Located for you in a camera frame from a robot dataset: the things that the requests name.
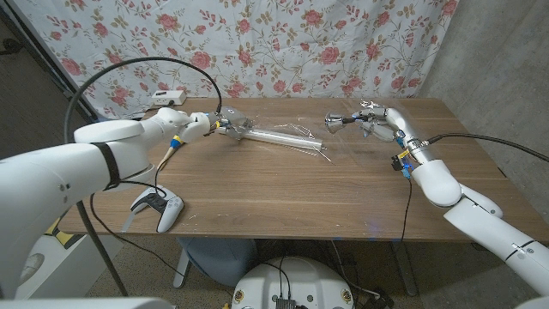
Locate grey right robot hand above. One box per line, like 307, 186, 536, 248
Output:
351, 105, 432, 163

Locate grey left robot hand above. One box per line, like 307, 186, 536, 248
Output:
208, 106, 255, 141

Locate clear cling film roll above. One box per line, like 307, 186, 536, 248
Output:
216, 99, 387, 165

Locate silver bell with black handle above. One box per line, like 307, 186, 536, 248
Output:
323, 112, 357, 135

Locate colourful striped wooden maraca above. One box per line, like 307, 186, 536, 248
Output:
156, 135, 185, 172

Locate white and black gamepad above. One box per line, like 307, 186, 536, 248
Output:
129, 184, 184, 234

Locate white power strip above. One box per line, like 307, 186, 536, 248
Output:
150, 89, 187, 106

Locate floral rose backdrop cloth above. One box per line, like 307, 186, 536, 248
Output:
10, 0, 460, 120

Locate grey stool with white leg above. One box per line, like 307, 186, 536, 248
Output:
172, 237, 258, 288

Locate grey flat strip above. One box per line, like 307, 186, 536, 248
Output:
120, 205, 149, 233

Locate grey table leg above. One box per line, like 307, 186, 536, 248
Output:
390, 239, 419, 297

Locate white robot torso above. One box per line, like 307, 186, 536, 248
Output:
231, 256, 356, 309

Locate black power adapter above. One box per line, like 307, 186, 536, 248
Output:
363, 291, 395, 309

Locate white shoe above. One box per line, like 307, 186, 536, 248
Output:
19, 252, 45, 285

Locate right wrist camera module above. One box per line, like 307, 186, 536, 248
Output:
389, 149, 413, 180

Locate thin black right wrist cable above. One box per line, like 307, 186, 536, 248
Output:
401, 178, 413, 242

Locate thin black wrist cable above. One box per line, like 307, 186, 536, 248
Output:
401, 178, 413, 242
88, 161, 235, 301

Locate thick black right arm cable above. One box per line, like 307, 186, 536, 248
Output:
424, 132, 549, 164

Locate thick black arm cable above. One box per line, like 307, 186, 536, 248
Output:
424, 132, 549, 164
63, 56, 223, 298

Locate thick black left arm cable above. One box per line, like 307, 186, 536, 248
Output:
63, 56, 223, 298

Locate thin black left wrist cable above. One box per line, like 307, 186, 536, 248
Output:
88, 161, 235, 301

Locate black door frame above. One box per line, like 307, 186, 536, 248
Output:
0, 3, 102, 125

